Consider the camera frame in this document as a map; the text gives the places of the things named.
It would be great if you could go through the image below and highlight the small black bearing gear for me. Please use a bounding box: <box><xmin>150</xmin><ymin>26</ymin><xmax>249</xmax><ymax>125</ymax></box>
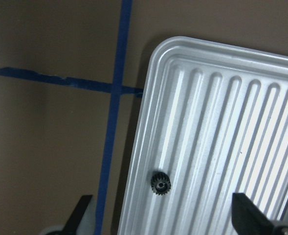
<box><xmin>151</xmin><ymin>171</ymin><xmax>171</xmax><ymax>195</ymax></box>

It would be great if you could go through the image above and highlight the silver ribbed metal tray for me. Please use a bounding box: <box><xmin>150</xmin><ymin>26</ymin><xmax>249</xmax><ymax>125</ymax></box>
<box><xmin>117</xmin><ymin>36</ymin><xmax>288</xmax><ymax>235</ymax></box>

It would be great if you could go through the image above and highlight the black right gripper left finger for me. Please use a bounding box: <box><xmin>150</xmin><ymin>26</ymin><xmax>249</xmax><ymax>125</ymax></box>
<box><xmin>61</xmin><ymin>195</ymin><xmax>92</xmax><ymax>235</ymax></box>

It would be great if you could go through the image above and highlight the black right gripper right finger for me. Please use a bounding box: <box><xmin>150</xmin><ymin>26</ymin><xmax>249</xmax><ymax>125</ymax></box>
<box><xmin>232</xmin><ymin>193</ymin><xmax>281</xmax><ymax>235</ymax></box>

